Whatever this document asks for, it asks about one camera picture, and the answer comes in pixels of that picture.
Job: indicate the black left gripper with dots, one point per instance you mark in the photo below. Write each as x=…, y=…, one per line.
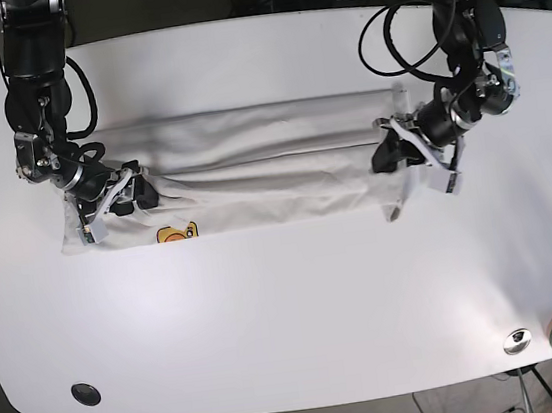
x=452, y=112

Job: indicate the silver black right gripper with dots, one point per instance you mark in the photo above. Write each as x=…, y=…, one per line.
x=97, y=190

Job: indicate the white graphic T-shirt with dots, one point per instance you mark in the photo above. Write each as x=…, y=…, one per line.
x=257, y=166

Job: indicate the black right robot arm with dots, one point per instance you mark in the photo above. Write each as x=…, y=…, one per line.
x=33, y=62

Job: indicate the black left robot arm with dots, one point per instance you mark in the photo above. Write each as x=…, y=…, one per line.
x=472, y=71

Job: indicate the black table grommet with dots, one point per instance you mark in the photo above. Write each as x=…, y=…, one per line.
x=86, y=394

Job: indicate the silver table grommet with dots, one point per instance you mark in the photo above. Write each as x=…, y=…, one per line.
x=517, y=341

